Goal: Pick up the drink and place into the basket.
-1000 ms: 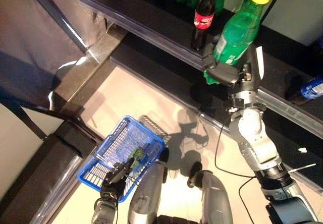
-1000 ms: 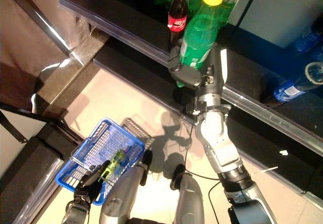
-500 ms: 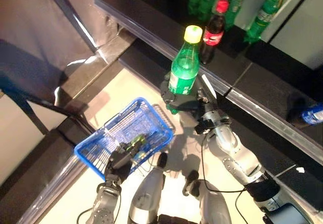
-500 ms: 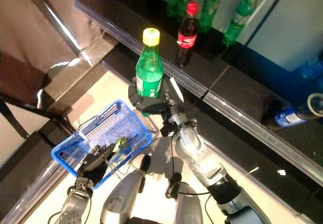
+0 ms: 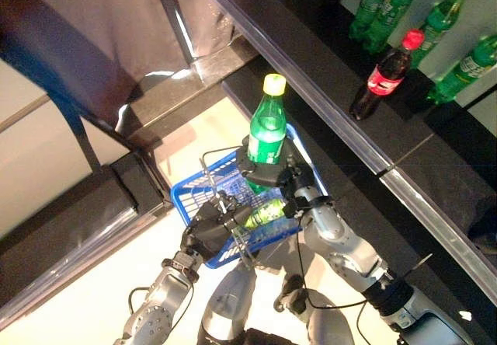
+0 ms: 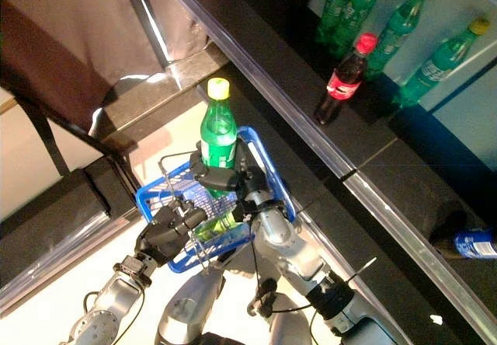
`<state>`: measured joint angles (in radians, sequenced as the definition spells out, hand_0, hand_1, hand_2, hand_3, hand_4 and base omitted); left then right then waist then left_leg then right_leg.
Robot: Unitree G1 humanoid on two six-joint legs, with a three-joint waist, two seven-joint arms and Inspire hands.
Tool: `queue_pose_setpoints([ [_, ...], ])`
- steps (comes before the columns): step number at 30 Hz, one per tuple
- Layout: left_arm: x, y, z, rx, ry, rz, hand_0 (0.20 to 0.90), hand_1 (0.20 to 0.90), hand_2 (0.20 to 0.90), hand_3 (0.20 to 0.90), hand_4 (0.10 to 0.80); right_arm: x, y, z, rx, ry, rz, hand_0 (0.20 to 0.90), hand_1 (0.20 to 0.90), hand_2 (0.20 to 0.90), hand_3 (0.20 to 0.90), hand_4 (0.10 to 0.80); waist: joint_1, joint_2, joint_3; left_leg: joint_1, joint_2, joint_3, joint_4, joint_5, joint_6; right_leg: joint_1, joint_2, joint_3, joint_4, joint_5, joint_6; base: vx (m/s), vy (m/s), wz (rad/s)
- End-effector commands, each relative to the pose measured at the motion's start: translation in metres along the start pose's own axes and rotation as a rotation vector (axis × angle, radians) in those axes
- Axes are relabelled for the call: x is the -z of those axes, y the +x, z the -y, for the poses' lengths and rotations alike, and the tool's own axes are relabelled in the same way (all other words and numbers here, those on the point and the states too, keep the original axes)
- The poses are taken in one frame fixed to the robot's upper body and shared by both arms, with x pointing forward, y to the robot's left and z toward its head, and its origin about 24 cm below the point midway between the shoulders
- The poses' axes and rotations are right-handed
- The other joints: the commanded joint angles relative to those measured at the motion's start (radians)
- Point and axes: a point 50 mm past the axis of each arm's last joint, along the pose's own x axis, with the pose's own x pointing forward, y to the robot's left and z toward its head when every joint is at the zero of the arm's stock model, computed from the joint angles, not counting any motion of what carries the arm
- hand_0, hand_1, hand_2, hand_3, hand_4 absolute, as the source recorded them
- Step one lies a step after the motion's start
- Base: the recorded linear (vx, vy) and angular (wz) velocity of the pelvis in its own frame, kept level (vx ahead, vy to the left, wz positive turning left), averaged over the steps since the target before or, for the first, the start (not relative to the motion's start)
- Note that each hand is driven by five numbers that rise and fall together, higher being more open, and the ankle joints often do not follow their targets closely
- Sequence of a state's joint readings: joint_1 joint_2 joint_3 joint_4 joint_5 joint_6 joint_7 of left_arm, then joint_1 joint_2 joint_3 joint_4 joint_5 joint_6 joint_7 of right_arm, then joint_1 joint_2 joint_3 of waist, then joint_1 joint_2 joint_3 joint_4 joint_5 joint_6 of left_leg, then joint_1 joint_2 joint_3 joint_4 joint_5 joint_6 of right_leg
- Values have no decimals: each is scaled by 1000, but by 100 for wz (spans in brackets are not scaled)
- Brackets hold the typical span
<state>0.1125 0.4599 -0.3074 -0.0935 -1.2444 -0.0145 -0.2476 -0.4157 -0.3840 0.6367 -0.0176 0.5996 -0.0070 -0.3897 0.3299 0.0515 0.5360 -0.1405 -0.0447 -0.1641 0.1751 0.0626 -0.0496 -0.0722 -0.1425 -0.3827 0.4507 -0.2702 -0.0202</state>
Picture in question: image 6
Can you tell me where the blue plastic shopping basket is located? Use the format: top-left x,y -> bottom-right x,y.
134,126 -> 298,275

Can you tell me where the blue label cola bottle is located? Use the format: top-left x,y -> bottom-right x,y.
452,226 -> 497,260

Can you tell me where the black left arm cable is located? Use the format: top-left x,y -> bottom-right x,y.
83,282 -> 148,345

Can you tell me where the black shelf base plinth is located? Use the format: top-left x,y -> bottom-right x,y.
196,76 -> 467,345

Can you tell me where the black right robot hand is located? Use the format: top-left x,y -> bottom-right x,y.
189,141 -> 280,222

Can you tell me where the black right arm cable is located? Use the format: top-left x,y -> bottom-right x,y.
248,220 -> 280,319

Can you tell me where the grey robot left leg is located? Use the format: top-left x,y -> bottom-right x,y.
155,270 -> 226,345

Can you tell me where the black side display shelf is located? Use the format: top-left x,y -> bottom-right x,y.
0,168 -> 144,315

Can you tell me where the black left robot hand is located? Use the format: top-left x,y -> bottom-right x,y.
134,200 -> 209,267

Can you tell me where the green soda bottle yellow cap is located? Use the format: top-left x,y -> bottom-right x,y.
391,16 -> 491,109
364,0 -> 436,84
193,212 -> 249,243
200,77 -> 238,200
333,0 -> 384,61
315,0 -> 356,47

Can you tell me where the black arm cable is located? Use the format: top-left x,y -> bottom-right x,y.
83,282 -> 148,345
248,220 -> 280,319

